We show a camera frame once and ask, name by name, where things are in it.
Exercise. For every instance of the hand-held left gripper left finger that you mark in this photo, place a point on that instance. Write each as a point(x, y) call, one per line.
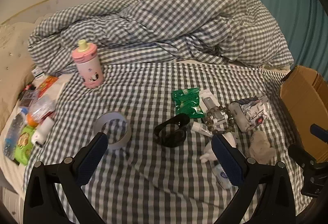
point(93, 154)

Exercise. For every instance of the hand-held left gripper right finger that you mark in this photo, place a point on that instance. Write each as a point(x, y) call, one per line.
point(228, 160)

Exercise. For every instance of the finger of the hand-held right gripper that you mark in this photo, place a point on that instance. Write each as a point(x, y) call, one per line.
point(302, 156)
point(319, 133)

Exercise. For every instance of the small white blue jar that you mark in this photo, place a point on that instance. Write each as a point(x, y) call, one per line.
point(221, 178)

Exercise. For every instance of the white tape roll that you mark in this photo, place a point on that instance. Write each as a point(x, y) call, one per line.
point(123, 137)

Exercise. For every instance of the white fluffy ball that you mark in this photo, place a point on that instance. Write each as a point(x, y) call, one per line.
point(261, 147)

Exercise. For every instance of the brown cardboard box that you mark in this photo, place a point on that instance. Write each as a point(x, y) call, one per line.
point(297, 101)

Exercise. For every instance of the white ointment tube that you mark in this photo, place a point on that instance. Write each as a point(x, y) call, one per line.
point(201, 128)

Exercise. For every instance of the printed tissue pack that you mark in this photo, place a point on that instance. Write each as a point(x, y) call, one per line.
point(248, 113)

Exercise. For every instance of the white phone stand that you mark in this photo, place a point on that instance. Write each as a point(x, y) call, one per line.
point(208, 103)

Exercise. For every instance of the black wristband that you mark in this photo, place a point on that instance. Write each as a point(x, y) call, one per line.
point(179, 119)

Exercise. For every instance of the green snack packet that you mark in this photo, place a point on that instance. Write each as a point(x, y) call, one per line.
point(187, 103)

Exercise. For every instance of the white handheld device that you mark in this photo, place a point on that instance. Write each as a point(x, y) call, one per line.
point(44, 130)

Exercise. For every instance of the clear plastic bag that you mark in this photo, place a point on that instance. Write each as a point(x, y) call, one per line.
point(42, 108)

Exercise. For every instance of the bright green snack bag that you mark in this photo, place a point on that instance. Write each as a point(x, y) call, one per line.
point(24, 144)

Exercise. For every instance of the small orange item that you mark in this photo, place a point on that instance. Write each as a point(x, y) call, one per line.
point(32, 120)

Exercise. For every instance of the grey checked bed sheet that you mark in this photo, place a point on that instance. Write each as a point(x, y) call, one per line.
point(143, 101)

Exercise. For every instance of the clear plastic water bottle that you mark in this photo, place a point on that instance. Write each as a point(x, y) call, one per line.
point(12, 134)

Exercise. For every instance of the red orange snack packet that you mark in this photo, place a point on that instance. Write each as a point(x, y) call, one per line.
point(47, 84)

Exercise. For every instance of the dark small packet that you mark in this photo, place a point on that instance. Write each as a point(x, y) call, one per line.
point(27, 98)

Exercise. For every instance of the pink panda drinking bottle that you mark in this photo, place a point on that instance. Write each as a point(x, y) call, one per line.
point(88, 67)

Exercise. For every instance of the white box green label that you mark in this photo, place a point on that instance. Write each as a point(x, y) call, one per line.
point(39, 72)

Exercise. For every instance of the beige tufted cushion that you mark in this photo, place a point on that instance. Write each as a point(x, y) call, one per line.
point(12, 65)

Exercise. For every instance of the grey checked duvet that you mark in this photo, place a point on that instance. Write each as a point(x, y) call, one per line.
point(179, 21)

